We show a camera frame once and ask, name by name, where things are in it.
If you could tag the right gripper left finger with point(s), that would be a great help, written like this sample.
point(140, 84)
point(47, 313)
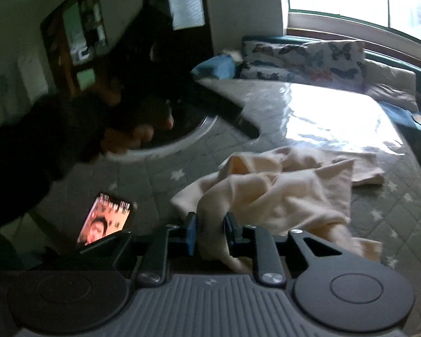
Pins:
point(182, 239)

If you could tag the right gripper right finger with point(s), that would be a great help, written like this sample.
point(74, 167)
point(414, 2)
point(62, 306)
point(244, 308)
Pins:
point(240, 238)

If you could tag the cream sweatshirt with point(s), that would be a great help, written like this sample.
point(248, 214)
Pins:
point(282, 189)

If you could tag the operator left hand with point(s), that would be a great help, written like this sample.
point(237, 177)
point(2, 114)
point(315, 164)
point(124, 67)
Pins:
point(133, 120)

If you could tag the blue cushion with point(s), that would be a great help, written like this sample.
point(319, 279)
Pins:
point(218, 67)

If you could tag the smartphone with lit screen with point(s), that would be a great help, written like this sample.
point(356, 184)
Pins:
point(108, 214)

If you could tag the butterfly pillow left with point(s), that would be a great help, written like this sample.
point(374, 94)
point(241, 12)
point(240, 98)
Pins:
point(280, 62)

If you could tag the butterfly pillow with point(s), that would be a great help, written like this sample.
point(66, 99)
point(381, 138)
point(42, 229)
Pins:
point(280, 62)
point(336, 64)

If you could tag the dark doorway with cabinet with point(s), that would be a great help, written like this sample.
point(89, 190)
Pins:
point(72, 35)

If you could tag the butterfly pillow right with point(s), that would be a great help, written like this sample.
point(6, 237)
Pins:
point(336, 64)

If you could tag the grey quilted star table cover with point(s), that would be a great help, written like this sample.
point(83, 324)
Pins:
point(289, 115)

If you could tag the plain beige pillow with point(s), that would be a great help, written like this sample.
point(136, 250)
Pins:
point(391, 85)

